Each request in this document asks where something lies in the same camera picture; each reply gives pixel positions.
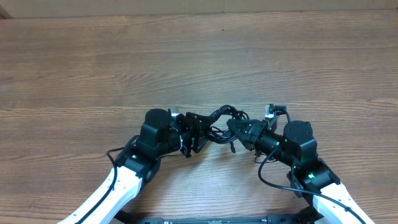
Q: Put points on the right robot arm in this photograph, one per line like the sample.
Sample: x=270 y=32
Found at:
x=309 y=176

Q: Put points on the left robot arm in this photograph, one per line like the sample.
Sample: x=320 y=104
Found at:
x=162 y=132

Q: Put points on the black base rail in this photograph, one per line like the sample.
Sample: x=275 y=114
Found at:
x=303 y=217

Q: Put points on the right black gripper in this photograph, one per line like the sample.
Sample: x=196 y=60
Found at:
x=256 y=128

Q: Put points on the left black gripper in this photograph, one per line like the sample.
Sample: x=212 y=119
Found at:
x=189 y=127

